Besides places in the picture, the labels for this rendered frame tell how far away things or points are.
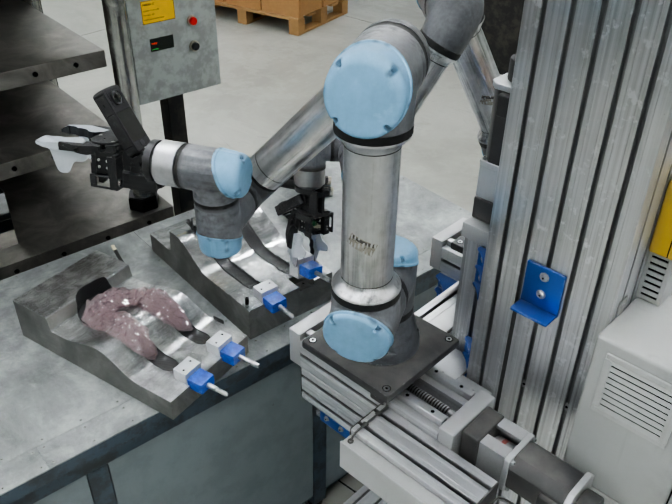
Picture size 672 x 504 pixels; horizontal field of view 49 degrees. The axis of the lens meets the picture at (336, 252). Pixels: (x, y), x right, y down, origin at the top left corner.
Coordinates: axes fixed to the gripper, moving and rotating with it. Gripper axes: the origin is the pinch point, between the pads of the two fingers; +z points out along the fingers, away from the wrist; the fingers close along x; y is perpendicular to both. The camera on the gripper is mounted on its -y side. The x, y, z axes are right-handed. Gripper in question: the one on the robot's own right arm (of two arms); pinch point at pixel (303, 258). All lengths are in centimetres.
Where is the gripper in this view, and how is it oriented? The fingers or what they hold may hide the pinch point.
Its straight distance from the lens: 185.4
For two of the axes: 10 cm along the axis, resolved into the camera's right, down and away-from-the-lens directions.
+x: 7.7, -2.4, 6.0
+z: -0.3, 9.2, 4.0
